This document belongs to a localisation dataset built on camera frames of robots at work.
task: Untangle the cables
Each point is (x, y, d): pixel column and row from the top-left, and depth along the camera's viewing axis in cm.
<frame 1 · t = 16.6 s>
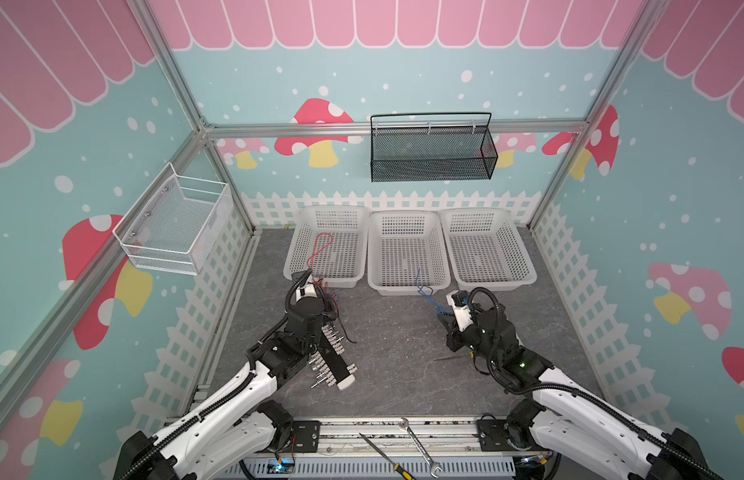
left hand: (321, 294, 79), fingers closed
right hand: (439, 315, 79), fingers closed
left white plastic basket: (342, 264, 111), on the table
middle white plastic basket: (406, 253, 115), on the table
right white plastic basket: (486, 250, 115), on the table

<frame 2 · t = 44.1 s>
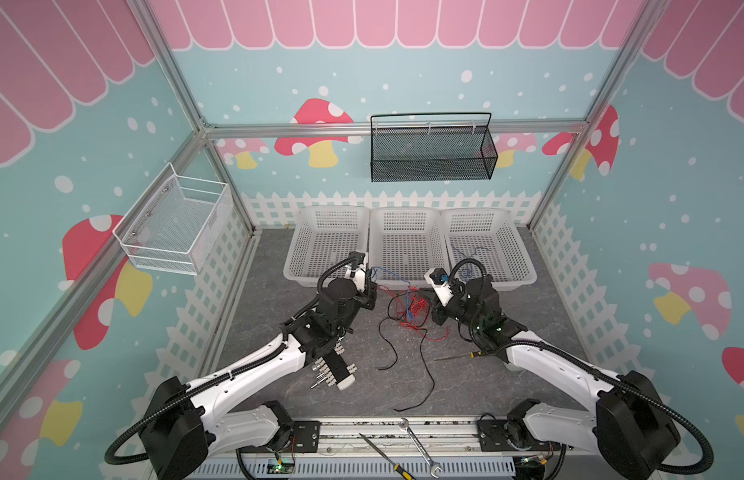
left hand: (369, 275, 77), fingers closed
right hand: (421, 289, 81), fingers closed
the named things where they were.

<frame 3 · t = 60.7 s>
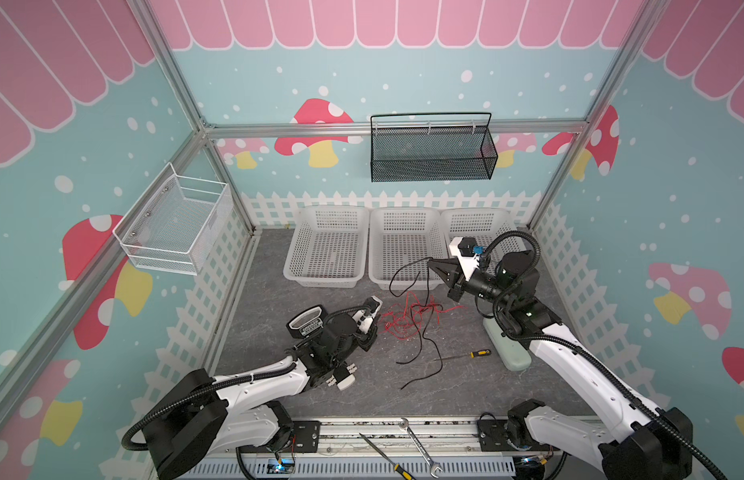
left hand: (374, 317, 83), fingers closed
right hand: (430, 262, 69), fingers closed
mint green zip case: (509, 355, 83), point 7 cm above the table
the other named things where they were.

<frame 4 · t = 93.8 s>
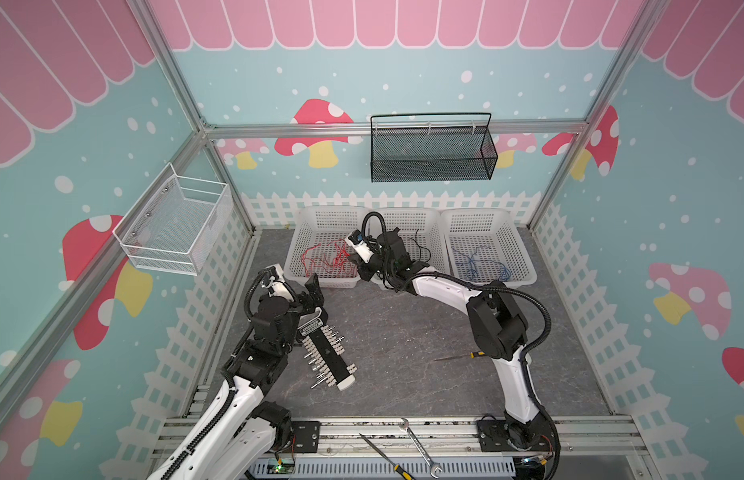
left hand: (302, 284, 76), fingers open
right hand: (349, 254, 91), fingers closed
